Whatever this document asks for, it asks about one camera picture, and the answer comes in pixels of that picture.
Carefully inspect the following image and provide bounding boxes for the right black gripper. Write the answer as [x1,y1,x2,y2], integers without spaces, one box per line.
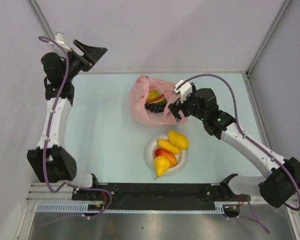
[168,88,207,122]

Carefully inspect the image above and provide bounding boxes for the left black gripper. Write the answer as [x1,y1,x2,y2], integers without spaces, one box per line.
[62,40,108,82]

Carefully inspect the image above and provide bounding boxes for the fake watermelon slice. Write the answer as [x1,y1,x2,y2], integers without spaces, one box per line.
[146,94,168,105]

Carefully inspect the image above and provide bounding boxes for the yellow fake mango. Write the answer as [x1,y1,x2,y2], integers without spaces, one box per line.
[167,130,189,150]

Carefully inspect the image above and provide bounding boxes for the yellow fake lemon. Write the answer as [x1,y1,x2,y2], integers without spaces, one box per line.
[157,138,182,155]

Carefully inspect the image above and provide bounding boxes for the pink plastic bag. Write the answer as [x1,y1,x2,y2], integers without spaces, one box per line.
[128,75,188,127]

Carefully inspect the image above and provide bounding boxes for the red orange fake mango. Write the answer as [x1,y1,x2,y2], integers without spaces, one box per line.
[154,148,177,166]

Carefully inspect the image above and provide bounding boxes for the white paper plate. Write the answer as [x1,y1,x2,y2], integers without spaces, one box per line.
[145,134,189,175]

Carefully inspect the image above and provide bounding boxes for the yellow fake pear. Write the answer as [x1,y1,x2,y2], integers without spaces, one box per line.
[154,156,171,179]

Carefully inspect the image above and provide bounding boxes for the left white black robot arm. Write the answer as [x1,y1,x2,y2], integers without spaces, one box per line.
[27,36,107,200]

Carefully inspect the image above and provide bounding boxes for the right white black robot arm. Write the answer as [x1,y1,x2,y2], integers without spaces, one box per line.
[168,84,300,208]

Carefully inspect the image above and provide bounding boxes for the black fake grapes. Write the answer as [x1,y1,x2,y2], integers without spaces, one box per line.
[144,102,166,114]

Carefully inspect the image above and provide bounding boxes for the yellow fake starfruit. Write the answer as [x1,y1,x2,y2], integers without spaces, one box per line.
[146,90,161,103]

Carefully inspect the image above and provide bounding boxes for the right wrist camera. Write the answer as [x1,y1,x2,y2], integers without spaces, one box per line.
[173,79,193,103]

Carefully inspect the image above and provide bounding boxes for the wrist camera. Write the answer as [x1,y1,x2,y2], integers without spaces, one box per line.
[173,79,193,103]
[54,32,71,56]

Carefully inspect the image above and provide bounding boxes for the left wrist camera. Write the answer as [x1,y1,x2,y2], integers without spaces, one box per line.
[54,32,71,56]

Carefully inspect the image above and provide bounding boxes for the left aluminium frame post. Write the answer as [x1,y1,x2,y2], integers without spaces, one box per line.
[26,0,74,77]

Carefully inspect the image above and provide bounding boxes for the aluminium frame post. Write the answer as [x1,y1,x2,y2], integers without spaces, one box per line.
[245,0,293,78]
[26,0,74,77]

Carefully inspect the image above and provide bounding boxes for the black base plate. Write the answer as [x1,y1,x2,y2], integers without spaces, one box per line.
[71,182,251,211]

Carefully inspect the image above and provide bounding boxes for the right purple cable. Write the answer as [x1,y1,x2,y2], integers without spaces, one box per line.
[174,73,300,235]

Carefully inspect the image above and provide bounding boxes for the purple cable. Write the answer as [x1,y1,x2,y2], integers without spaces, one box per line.
[37,36,113,227]
[174,73,300,235]

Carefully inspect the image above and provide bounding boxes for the white slotted cable duct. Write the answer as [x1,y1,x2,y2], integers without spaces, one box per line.
[36,201,227,215]

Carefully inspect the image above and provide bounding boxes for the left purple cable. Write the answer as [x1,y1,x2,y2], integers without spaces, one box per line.
[37,36,113,227]

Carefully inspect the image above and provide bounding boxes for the aluminium front rail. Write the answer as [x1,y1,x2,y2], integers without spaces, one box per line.
[26,182,300,204]

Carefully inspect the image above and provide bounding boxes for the right aluminium frame post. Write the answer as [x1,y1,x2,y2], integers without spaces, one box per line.
[245,0,293,78]

